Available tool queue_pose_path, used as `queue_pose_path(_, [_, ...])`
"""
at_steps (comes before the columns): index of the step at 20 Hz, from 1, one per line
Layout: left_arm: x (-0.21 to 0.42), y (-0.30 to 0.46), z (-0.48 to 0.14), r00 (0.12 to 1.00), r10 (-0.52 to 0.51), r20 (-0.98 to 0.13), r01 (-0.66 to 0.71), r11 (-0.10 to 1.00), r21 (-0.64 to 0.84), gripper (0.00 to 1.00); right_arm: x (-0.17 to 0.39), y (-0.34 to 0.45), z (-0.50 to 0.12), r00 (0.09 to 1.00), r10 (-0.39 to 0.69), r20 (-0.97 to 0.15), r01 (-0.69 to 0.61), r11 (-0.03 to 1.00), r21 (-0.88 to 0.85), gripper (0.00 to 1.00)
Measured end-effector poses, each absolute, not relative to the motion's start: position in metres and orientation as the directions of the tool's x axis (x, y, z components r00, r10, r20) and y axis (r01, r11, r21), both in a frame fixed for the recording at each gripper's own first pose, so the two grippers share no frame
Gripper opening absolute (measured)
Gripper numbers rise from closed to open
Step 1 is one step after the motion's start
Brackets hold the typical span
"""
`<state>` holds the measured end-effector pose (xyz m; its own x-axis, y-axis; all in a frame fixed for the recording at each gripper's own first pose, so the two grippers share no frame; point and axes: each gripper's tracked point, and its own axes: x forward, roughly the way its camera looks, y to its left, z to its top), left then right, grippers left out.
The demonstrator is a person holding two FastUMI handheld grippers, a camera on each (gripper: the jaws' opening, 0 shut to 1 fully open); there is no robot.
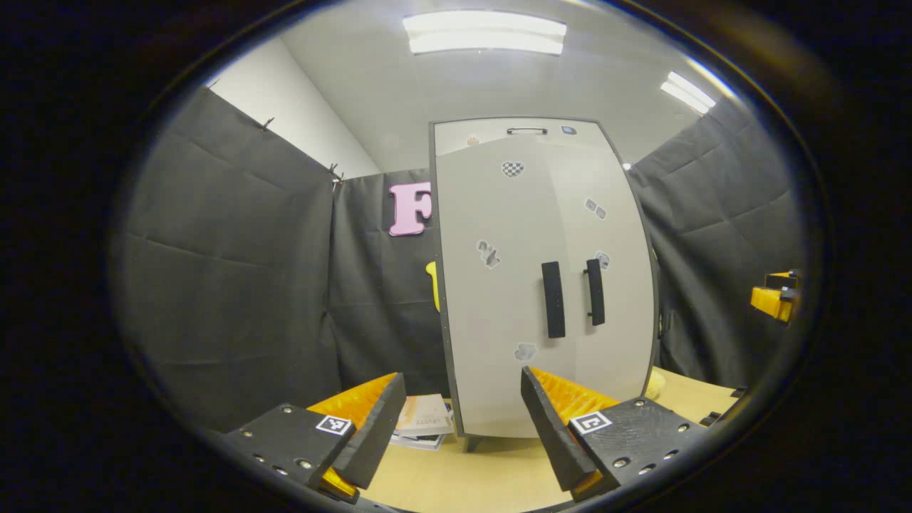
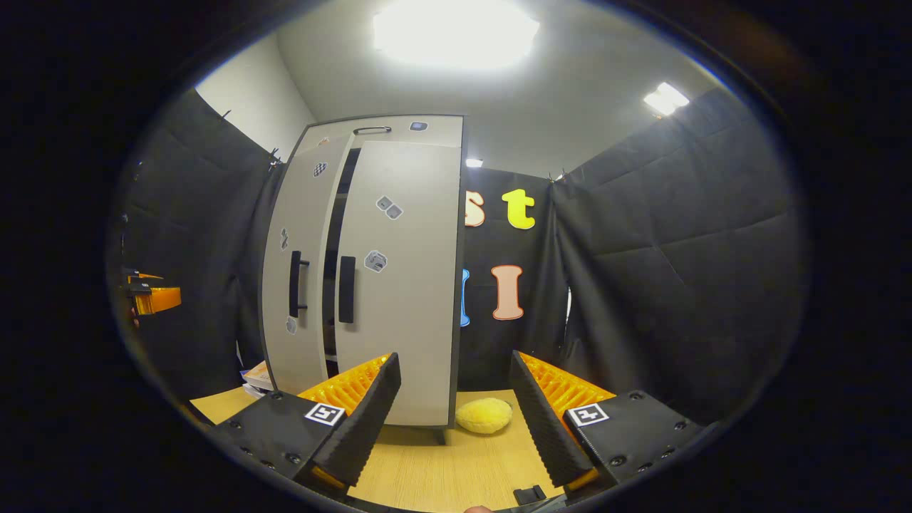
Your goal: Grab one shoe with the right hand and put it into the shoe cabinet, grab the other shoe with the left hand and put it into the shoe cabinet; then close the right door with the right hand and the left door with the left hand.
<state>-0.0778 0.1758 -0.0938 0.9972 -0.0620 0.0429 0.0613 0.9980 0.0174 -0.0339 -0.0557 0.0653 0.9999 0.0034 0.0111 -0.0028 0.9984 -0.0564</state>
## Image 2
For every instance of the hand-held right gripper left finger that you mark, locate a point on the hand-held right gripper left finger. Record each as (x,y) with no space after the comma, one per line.
(370,413)

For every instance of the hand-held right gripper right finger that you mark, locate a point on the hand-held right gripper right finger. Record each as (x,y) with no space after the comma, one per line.
(541,413)

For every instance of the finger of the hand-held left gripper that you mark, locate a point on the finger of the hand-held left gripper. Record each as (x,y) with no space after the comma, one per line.
(162,299)
(146,278)

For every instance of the grey cabinet door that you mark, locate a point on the grey cabinet door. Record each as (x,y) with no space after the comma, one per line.
(303,214)
(413,299)

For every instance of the grey shoe cabinet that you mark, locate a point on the grey shoe cabinet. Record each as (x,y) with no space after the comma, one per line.
(442,132)

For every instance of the grey cabinet drawer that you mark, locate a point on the grey cabinet drawer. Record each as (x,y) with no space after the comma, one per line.
(427,128)

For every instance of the yellow plush toy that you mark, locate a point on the yellow plush toy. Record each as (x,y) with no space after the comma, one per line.
(484,417)

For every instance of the orange white book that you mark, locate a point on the orange white book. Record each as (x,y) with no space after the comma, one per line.
(260,372)

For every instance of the black backdrop cloth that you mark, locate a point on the black backdrop cloth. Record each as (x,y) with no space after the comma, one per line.
(677,249)

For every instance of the small ceiling light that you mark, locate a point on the small ceiling light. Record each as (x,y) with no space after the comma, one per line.
(666,98)

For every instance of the large ceiling light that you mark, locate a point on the large ceiling light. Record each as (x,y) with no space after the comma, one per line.
(456,32)

